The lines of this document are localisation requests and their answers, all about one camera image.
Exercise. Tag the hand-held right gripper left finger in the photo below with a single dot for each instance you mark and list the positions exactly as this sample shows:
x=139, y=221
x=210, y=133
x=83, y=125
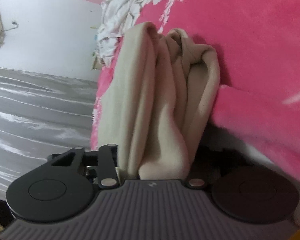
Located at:
x=107, y=160

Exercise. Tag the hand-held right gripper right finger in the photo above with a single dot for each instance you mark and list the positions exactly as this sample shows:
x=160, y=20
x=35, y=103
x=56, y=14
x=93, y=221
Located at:
x=196, y=182

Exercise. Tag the beige jacket with black trim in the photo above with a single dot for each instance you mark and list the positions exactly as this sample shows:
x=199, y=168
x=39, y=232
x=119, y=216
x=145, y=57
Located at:
x=145, y=105

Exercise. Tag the grey curtain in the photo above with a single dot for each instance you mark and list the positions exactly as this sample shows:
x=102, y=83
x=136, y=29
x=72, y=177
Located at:
x=40, y=110

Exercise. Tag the pink floral blanket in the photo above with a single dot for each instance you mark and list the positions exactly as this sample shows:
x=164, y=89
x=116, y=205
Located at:
x=252, y=42

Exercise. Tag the white garment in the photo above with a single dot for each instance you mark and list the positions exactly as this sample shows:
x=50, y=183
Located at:
x=117, y=7

